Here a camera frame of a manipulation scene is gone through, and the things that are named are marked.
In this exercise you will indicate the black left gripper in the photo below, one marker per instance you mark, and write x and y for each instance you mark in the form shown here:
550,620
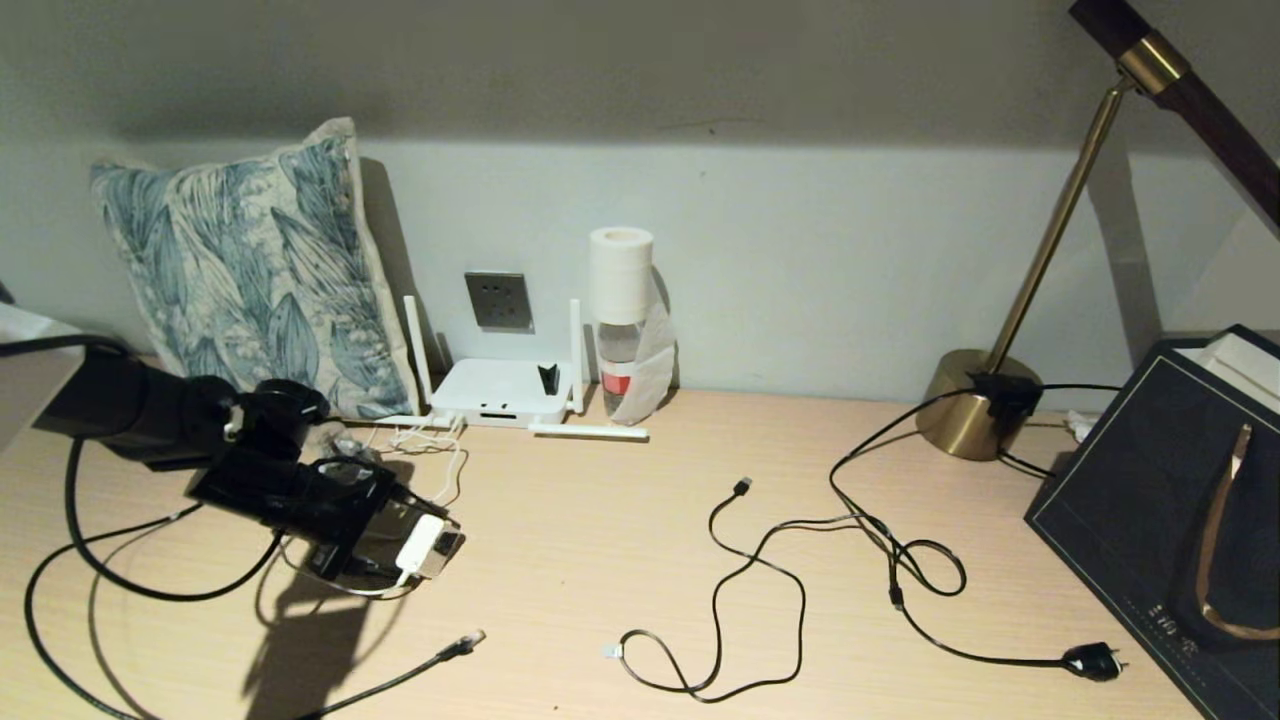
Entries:
290,495

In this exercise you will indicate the white box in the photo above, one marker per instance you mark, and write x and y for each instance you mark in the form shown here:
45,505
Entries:
1242,362

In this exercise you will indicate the grey wall socket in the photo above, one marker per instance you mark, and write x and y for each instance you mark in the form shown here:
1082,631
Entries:
498,302

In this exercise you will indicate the white paper roll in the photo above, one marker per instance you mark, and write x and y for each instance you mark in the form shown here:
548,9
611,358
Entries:
621,272

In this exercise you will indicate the black clip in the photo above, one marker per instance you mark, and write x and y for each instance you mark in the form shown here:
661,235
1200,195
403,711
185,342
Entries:
548,380

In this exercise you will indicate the white router with antennas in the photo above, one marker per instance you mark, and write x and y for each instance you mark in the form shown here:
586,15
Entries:
500,390

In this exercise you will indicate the clear bottle red label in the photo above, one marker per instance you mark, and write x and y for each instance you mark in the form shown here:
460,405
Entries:
618,350

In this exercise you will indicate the black lamp switch box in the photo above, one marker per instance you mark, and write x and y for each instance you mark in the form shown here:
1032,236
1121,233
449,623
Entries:
1005,394

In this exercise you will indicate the white power adapter black face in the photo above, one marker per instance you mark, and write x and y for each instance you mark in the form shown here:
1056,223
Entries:
422,540

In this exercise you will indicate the blue leaf pattern pillow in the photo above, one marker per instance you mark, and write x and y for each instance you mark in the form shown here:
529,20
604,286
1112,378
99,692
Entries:
250,230

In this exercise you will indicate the brass desk lamp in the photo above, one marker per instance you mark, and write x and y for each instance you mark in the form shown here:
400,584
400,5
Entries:
958,402

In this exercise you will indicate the white round plug adapter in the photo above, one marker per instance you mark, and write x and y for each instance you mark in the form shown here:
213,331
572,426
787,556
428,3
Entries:
345,445

